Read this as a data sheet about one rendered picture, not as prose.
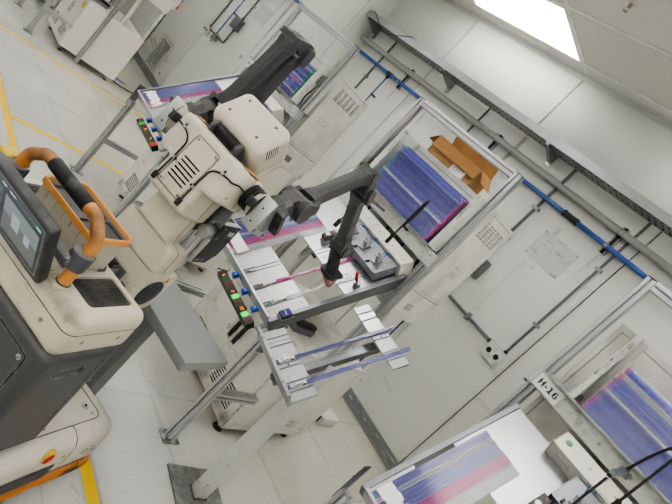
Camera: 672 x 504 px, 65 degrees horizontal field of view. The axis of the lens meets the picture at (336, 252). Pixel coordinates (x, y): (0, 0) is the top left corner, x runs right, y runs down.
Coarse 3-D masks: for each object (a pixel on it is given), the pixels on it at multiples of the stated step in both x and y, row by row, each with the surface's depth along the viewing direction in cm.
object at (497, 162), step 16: (432, 112) 275; (448, 128) 268; (400, 144) 277; (416, 144) 283; (480, 144) 253; (384, 160) 279; (496, 160) 246; (464, 208) 238; (480, 208) 241; (208, 224) 267; (448, 224) 240; (464, 224) 243; (432, 240) 242; (448, 240) 245; (192, 288) 286; (304, 320) 267; (224, 400) 234; (240, 400) 242; (256, 400) 248; (160, 432) 232
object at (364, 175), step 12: (360, 168) 184; (372, 168) 186; (336, 180) 175; (348, 180) 177; (360, 180) 181; (372, 180) 186; (312, 192) 166; (324, 192) 169; (336, 192) 174; (360, 192) 192; (300, 204) 160; (312, 204) 162; (300, 216) 160
